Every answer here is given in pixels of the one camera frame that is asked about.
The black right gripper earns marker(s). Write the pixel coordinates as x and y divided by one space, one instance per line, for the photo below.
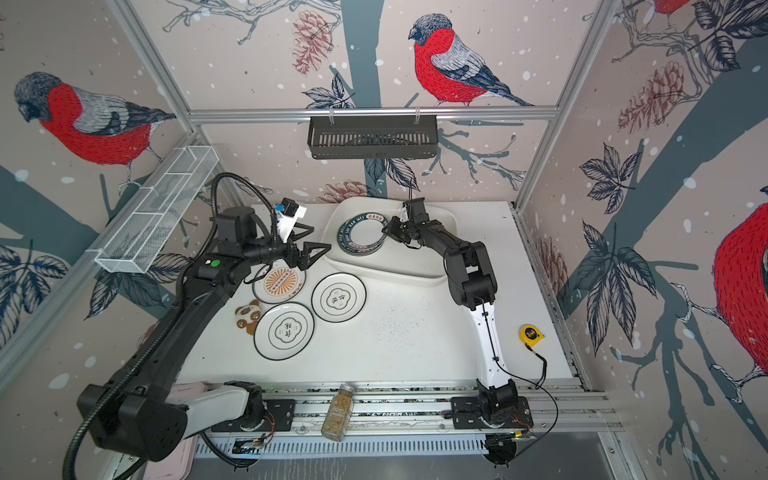
395 228

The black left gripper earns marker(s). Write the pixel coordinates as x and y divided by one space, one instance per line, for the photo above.
304 259

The green rim plate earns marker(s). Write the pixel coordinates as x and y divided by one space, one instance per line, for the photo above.
363 234

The white flower plate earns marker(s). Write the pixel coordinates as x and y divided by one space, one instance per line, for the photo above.
339 297
284 331

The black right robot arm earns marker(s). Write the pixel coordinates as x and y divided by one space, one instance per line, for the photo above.
473 285

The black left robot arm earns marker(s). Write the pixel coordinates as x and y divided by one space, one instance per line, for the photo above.
131 413

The white plastic bin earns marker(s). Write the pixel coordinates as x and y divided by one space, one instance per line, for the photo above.
393 261

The sunburst plate left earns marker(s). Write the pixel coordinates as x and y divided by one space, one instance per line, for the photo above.
278 283

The yellow tape measure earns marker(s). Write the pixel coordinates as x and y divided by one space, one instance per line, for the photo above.
530 335

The spice jar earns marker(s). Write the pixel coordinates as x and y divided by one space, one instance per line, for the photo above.
339 413

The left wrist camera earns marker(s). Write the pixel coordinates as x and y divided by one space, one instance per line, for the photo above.
288 212

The black wall basket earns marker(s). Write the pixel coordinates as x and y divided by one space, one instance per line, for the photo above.
373 137

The white wire mesh shelf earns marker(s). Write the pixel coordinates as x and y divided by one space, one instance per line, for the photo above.
139 240

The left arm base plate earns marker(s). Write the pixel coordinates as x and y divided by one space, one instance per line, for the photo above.
272 416

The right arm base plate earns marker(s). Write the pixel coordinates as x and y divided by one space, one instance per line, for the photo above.
466 413

